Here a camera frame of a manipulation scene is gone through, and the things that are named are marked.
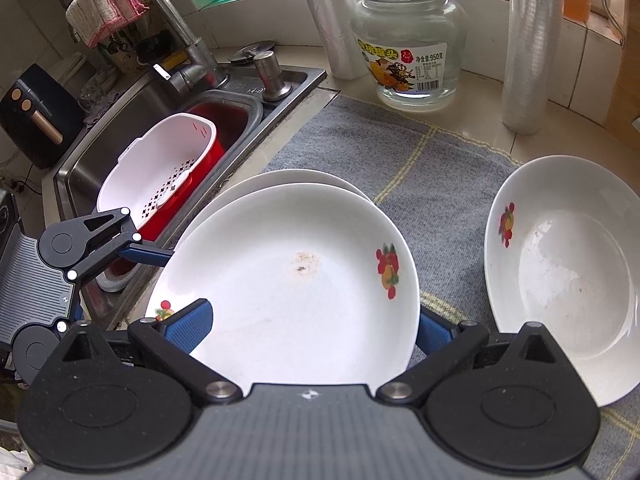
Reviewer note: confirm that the grey blue checked towel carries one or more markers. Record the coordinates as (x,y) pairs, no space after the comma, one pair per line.
(425,160)

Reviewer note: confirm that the steel sink strainer plug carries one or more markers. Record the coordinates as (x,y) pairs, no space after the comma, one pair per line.
(250,52)

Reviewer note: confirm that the black air fryer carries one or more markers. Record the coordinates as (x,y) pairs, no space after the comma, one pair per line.
(30,125)

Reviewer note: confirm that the stainless steel sink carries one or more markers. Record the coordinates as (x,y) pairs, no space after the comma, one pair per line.
(125,127)

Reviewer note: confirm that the red basin with grey rim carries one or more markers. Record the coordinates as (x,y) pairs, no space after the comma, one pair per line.
(222,120)

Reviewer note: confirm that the short plastic wrap roll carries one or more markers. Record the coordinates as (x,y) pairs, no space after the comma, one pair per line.
(335,25)

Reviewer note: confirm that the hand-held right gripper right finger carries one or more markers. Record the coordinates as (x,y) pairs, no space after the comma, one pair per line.
(434,332)

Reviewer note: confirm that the stained white fruit print plate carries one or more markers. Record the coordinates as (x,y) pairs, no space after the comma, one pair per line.
(280,315)

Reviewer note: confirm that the tall plastic wrap roll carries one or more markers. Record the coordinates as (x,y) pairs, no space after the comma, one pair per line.
(532,50)

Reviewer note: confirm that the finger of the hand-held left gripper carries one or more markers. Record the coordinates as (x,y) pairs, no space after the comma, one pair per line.
(79,310)
(147,256)

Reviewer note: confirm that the steel soap dispenser knob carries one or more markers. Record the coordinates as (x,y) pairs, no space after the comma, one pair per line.
(271,77)

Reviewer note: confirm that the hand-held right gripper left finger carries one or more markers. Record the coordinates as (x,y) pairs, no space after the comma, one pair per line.
(190,326)

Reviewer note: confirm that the white plastic colander basket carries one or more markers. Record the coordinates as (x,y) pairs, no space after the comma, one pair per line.
(160,160)

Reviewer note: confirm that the pink white dishcloth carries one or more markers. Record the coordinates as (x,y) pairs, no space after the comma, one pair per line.
(105,10)

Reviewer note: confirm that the glass jar with yellow lid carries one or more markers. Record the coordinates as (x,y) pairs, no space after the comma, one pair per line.
(410,35)

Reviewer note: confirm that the steel kitchen faucet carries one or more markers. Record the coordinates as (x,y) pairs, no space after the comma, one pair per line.
(195,60)

